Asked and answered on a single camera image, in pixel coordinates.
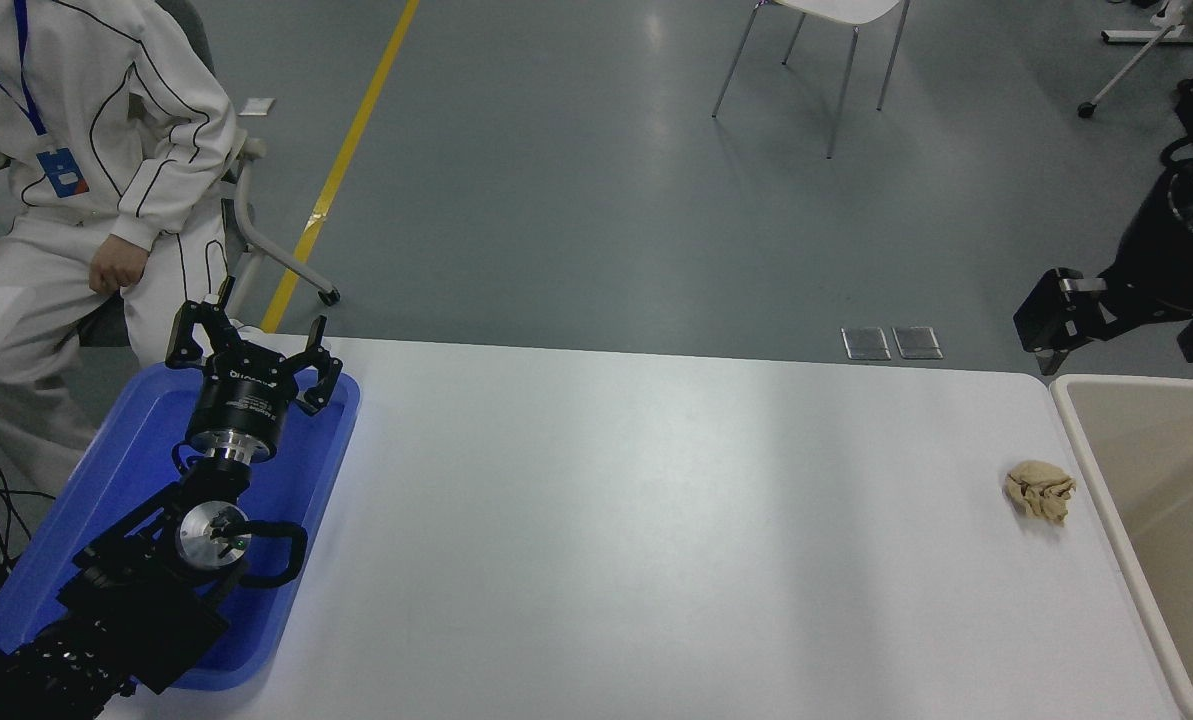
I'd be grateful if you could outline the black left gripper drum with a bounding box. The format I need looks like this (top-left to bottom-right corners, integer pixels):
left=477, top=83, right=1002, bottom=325
left=186, top=345, right=304, bottom=446

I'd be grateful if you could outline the tan paper ball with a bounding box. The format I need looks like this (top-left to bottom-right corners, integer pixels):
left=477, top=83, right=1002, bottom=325
left=1003, top=460, right=1077, bottom=526

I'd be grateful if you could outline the person's left hand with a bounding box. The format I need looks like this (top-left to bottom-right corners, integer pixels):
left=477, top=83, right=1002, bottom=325
left=89, top=235, right=149, bottom=294

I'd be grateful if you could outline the blue plastic tray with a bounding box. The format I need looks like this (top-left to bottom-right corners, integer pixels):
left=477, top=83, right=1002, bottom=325
left=0, top=362, right=362, bottom=691

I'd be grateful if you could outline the grey office chair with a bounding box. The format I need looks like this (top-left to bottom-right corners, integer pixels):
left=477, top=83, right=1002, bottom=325
left=81, top=0, right=342, bottom=348

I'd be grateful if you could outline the large pale bin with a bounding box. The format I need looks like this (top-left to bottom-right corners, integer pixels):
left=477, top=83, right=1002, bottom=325
left=1049, top=373, right=1193, bottom=720

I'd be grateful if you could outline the person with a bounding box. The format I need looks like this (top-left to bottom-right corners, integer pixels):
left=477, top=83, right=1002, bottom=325
left=0, top=0, right=240, bottom=501

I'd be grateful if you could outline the white-legged rolling chair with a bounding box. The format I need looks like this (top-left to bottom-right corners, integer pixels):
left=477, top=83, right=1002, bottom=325
left=1078, top=0, right=1193, bottom=119

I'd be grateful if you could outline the white metal-legged chair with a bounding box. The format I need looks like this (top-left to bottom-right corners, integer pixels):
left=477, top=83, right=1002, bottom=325
left=711, top=0, right=912, bottom=159

